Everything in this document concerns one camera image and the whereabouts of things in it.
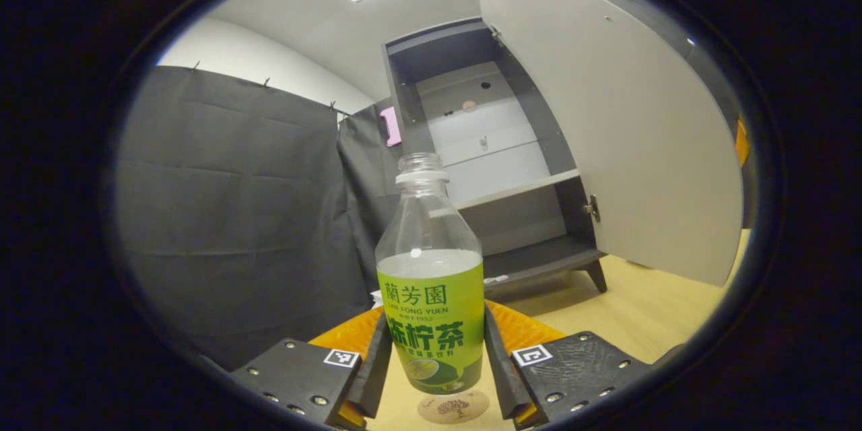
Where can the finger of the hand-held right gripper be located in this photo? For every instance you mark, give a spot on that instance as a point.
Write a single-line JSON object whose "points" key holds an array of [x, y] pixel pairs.
{"points": [[741, 143]]}

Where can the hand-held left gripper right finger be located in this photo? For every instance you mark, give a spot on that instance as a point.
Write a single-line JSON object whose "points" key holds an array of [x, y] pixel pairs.
{"points": [[498, 363]]}

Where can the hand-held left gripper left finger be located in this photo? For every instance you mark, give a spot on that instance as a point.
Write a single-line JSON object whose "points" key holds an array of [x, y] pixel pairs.
{"points": [[370, 363]]}

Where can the round cork coaster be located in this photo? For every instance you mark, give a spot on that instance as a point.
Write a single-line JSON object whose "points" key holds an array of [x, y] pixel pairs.
{"points": [[454, 409]]}

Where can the green label clear bottle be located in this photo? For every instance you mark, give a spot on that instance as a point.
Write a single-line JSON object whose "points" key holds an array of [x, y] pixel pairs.
{"points": [[431, 310]]}

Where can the dark grey cabinet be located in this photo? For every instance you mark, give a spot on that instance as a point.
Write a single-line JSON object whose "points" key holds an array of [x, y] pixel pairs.
{"points": [[532, 262]]}

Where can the grey cabinet door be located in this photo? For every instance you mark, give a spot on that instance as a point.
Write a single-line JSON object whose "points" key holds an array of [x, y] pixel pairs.
{"points": [[606, 135]]}

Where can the black backdrop cloth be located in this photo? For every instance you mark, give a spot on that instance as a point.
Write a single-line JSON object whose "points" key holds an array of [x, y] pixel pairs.
{"points": [[229, 215]]}

